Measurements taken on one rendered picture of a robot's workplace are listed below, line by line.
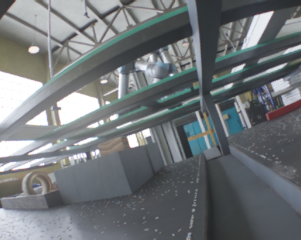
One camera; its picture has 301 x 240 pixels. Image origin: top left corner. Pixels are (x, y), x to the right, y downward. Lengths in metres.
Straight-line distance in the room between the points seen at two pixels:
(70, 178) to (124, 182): 0.16
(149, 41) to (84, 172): 0.33
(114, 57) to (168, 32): 0.09
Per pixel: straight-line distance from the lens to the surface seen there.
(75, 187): 0.48
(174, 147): 2.27
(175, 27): 0.27
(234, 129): 5.02
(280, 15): 0.51
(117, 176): 0.39
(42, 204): 0.55
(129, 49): 0.28
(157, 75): 1.17
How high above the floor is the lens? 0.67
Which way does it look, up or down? 9 degrees up
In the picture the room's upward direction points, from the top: 18 degrees counter-clockwise
